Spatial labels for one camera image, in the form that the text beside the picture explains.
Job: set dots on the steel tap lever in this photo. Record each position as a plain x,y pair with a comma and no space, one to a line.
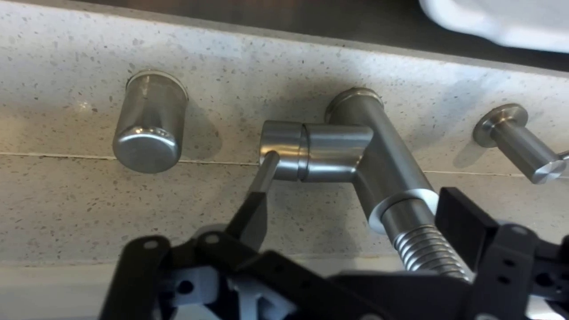
284,142

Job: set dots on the brushed steel cylinder fitting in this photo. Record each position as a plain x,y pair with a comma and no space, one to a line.
151,129

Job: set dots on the white rounded container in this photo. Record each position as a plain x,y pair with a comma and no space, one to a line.
511,18

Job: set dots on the slim steel flanged fitting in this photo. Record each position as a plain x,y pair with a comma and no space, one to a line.
515,138

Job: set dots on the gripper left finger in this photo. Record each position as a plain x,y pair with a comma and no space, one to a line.
138,275

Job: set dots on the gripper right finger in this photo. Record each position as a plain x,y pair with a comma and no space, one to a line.
506,266

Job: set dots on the brushed steel tap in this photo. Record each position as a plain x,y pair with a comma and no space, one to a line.
382,155

